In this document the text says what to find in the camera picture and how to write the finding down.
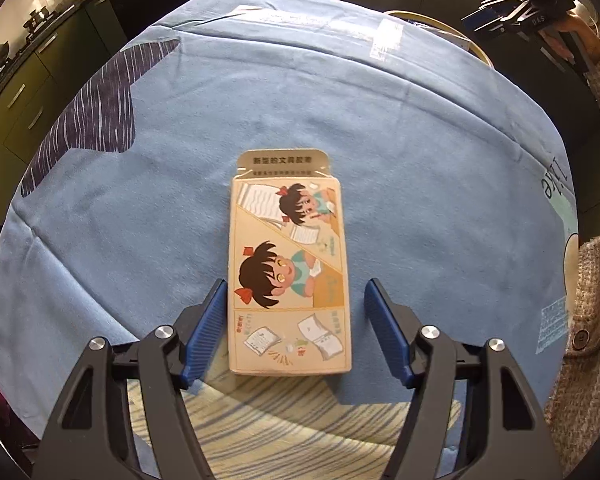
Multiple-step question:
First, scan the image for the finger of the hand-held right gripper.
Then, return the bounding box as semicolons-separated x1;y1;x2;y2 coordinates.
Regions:
461;7;548;36
475;0;528;16

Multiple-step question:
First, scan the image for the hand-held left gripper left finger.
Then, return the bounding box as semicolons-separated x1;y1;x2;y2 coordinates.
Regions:
39;277;230;480

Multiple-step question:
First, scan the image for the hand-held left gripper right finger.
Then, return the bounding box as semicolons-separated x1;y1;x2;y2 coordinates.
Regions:
363;277;563;480

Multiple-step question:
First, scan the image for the yellow-rimmed trash bin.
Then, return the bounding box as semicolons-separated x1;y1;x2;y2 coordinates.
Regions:
384;9;496;68

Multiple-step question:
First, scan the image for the cartoon-print paper box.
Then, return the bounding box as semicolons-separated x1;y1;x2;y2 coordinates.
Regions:
227;149;353;377

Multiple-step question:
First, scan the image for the person's right hand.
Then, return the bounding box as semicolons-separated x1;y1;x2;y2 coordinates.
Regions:
537;10;600;68

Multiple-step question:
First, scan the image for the blue printed tablecloth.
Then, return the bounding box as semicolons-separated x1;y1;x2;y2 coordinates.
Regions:
0;0;581;480

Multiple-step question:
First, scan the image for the person's knit cardigan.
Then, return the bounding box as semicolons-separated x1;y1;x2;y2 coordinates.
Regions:
542;230;600;480

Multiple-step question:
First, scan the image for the black gas stove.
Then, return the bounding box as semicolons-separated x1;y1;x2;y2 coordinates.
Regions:
0;2;76;91

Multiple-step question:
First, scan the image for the small metal pot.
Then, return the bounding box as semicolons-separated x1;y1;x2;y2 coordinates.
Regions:
22;4;51;31

